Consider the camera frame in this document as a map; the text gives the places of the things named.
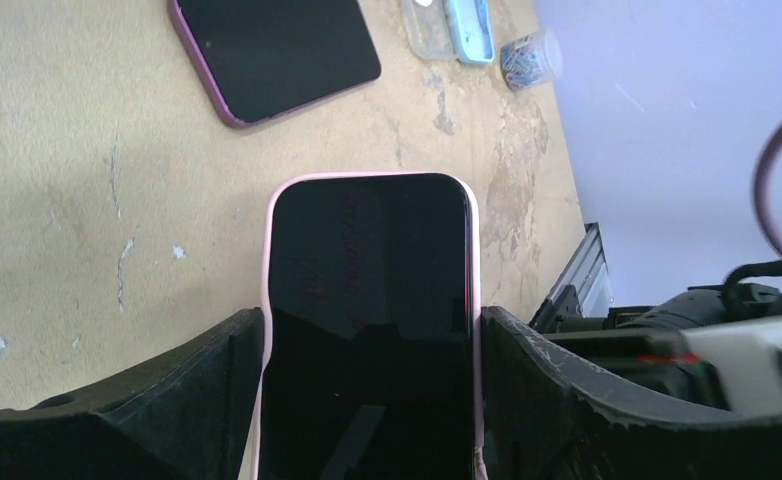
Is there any pink phone case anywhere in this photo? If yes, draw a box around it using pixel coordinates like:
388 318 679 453
250 171 485 480

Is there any clear plastic cup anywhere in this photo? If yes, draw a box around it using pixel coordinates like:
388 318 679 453
500 28 564 91

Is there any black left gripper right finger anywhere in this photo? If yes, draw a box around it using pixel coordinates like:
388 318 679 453
482 307 782 479

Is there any light blue phone case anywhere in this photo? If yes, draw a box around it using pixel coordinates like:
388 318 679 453
443 0 495 65

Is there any clear phone case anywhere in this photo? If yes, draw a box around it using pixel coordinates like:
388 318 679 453
400 0 457 61

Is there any aluminium frame rail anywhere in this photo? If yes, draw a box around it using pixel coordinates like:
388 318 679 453
529 223 613 334

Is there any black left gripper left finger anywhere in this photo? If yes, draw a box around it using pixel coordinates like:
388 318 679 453
0 309 264 479

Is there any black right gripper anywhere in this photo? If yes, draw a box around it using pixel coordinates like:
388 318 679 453
543 284 782 405

